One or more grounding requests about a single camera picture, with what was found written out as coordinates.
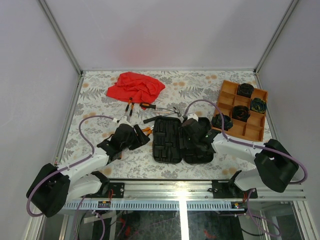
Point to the blue green rolled cloth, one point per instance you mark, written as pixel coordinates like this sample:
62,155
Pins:
258,105

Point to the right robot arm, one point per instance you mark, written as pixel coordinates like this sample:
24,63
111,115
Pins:
274,167

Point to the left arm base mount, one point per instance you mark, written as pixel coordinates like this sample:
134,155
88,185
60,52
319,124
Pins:
114,190

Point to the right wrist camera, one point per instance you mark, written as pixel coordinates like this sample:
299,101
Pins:
192,116

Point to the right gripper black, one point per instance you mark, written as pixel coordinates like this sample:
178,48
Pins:
187,145

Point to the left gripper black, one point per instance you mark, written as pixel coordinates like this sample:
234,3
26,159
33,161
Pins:
141,139

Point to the dark rolled cloth top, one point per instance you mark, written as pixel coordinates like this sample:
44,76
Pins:
245,90

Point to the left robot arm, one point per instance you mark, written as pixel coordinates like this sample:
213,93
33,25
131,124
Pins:
54,186

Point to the wooden compartment tray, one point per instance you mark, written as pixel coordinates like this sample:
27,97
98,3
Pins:
253,129

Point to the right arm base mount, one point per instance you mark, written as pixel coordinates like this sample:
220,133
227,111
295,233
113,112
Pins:
222,189

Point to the black orange rolled cloth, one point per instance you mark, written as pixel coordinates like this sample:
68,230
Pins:
241,113

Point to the steel claw hammer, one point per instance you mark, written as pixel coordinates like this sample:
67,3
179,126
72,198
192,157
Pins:
164,114

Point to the orange handled needle-nose pliers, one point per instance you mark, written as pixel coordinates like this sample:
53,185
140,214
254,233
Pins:
148,130

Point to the black plastic tool case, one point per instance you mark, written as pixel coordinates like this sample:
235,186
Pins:
171,144

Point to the red crumpled cloth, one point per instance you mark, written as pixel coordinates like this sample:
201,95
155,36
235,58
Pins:
141,88

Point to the small orange black screwdriver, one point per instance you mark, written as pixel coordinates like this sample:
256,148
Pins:
126,112

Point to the dark floral rolled cloth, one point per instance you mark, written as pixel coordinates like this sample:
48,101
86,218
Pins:
222,121

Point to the aluminium front rail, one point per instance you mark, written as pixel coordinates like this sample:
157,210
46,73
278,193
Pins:
197,190

